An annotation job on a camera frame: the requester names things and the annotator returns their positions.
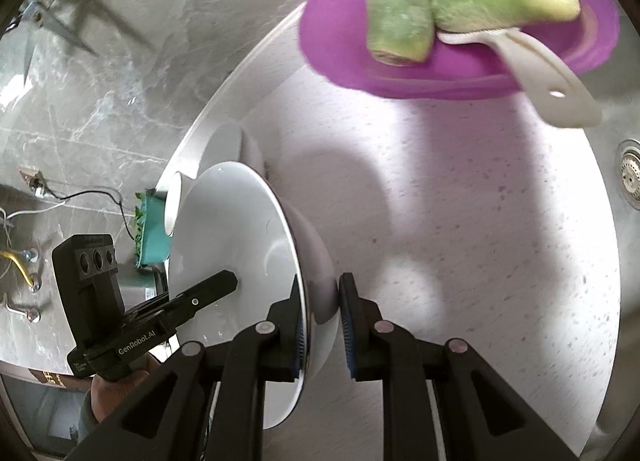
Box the person's left hand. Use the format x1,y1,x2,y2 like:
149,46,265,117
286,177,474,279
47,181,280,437
82,356,168,424

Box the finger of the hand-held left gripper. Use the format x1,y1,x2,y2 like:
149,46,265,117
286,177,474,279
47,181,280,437
130,269,239,330

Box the leafy greens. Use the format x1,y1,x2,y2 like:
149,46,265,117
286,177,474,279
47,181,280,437
131,191,146,262

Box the purple plastic bowl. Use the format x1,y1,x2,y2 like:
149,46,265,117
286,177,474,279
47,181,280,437
297,0,621,101

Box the large white bowl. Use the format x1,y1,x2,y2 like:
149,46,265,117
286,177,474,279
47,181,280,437
167,161,337,430

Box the teal plastic basin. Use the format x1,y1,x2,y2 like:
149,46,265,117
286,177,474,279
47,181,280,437
131,190,173,269

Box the black power cable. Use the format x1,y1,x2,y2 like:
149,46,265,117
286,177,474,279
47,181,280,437
47,188,138,216

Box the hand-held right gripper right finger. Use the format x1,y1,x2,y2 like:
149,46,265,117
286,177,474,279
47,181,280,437
339,272,601,461

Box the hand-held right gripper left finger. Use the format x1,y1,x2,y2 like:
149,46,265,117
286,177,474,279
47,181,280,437
65,276,307,461

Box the black handled kitchen scissors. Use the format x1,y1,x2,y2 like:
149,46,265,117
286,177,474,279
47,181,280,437
10,0,156,87

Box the yellow gas hose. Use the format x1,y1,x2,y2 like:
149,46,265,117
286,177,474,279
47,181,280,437
0,250,41,294

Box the stainless steel sink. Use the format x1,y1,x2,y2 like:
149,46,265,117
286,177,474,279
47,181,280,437
590,106,640,442

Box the white power cable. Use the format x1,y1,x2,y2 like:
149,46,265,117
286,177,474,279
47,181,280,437
0,204,68,229

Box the wall power outlet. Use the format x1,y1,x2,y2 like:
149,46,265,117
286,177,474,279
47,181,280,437
19,167,51,198

